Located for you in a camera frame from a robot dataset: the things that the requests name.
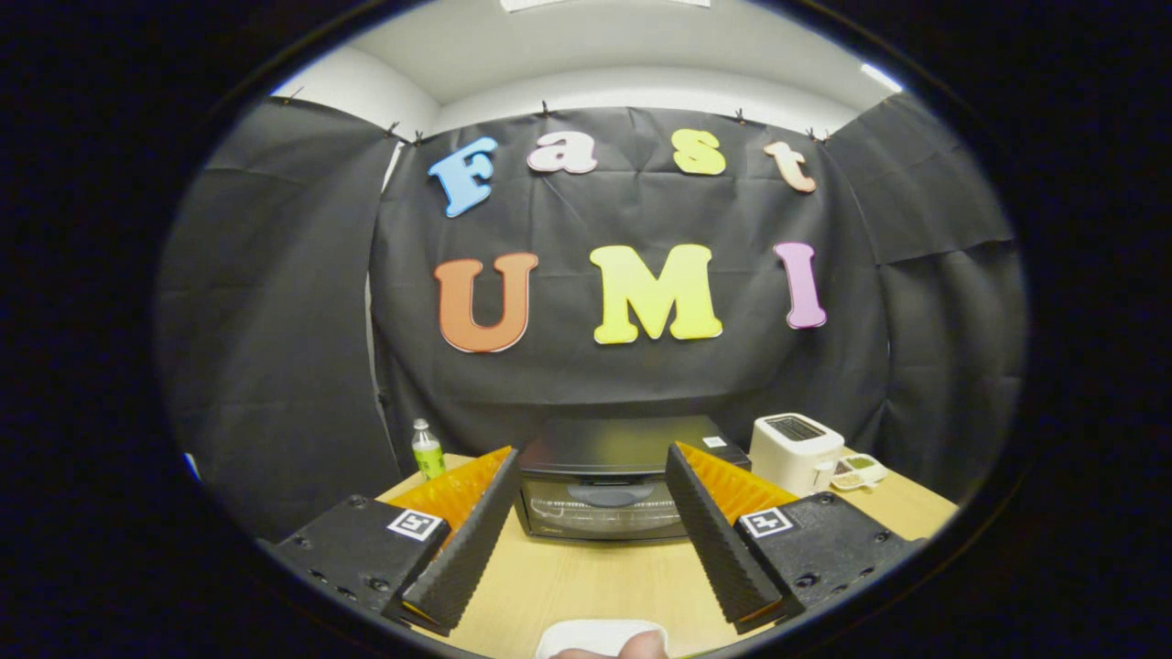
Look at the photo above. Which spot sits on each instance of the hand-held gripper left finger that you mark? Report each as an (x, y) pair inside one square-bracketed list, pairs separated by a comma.
[(476, 540)]

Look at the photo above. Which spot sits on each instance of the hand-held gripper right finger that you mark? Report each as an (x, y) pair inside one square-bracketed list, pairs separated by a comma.
[(714, 540)]

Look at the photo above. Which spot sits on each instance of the black toaster oven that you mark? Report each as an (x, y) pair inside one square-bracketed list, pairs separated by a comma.
[(604, 444)]

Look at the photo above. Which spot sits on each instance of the white pop-up toaster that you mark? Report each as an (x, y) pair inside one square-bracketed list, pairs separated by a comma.
[(792, 453)]

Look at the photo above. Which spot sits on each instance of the green label plastic bottle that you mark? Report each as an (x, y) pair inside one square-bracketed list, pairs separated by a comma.
[(428, 453)]

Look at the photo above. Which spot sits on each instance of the white square plate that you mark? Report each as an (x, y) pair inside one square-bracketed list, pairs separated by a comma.
[(586, 633)]

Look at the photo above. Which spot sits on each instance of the small white button device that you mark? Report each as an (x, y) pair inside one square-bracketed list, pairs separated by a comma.
[(861, 471)]

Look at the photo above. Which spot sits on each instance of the black backdrop cloth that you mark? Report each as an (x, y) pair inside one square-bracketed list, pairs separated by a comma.
[(568, 220)]

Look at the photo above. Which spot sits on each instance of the small ceiling light panel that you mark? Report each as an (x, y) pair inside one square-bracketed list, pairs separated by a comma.
[(881, 77)]

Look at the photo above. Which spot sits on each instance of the long ceiling light panel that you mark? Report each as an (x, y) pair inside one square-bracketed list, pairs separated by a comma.
[(595, 4)]

